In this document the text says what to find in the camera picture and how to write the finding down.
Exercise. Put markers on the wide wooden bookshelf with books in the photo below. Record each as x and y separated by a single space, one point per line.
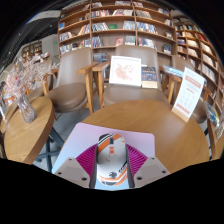
113 26

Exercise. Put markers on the stack of colourful books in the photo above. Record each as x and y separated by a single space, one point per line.
211 113

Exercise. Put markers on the angled wooden bookshelf with books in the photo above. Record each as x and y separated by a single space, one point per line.
203 56

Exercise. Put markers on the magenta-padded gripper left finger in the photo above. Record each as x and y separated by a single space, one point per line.
75 168

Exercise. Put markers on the glass vase with dried flowers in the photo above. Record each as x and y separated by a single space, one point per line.
26 110

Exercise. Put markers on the white framed floral picture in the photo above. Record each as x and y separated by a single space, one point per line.
125 70

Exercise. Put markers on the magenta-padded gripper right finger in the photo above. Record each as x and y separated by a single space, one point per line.
148 168

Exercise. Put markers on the white sign in wooden base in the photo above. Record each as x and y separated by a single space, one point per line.
188 93

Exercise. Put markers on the round wooden side table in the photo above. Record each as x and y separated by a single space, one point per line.
26 136

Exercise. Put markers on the pastel pink-blue mouse pad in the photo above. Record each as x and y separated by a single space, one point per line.
83 136

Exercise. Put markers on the white orange patterned computer mouse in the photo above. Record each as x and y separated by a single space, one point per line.
111 160

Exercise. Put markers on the dark cover book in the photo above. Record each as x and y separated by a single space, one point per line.
149 76

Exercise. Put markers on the distant wooden bookshelf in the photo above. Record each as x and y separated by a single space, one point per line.
31 50

